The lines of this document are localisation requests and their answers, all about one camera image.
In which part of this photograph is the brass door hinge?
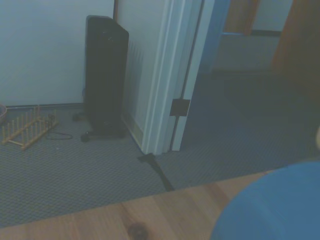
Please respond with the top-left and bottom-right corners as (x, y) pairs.
(169, 98), (192, 117)

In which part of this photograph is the blue round plate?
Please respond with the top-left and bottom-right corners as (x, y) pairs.
(209, 161), (320, 240)

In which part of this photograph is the wooden inner door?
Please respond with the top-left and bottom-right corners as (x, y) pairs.
(271, 0), (320, 75)

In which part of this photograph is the black tower heater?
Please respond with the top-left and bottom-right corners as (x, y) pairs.
(80, 14), (130, 143)

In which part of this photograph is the black floor door stop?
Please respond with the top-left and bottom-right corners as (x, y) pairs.
(137, 152), (176, 192)

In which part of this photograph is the wooden dish rack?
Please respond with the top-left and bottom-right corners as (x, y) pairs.
(1, 104), (60, 151)

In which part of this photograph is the white door frame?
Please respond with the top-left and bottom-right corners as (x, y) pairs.
(141, 0), (204, 156)

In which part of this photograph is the open white door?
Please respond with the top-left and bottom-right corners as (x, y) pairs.
(171, 0), (232, 152)

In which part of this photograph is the black heater power cable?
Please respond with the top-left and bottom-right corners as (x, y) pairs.
(45, 112), (74, 141)

